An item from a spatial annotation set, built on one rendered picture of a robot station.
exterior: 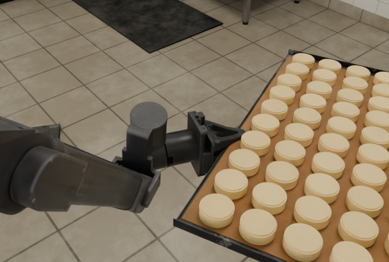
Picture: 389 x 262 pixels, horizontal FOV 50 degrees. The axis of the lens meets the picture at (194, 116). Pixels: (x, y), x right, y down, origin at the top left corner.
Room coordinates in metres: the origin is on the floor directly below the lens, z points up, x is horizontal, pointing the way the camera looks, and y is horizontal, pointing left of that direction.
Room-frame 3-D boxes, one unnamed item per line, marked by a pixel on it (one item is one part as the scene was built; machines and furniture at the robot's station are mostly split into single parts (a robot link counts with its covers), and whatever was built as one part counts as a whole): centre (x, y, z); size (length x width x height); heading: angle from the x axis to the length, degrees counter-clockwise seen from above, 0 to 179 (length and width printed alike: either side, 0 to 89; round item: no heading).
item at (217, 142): (0.55, -0.05, 0.98); 0.09 x 0.07 x 0.07; 109
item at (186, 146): (0.52, 0.02, 0.99); 0.07 x 0.07 x 0.10; 19
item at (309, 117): (0.60, -0.21, 0.99); 0.05 x 0.05 x 0.02
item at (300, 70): (0.78, -0.23, 0.98); 0.05 x 0.05 x 0.02
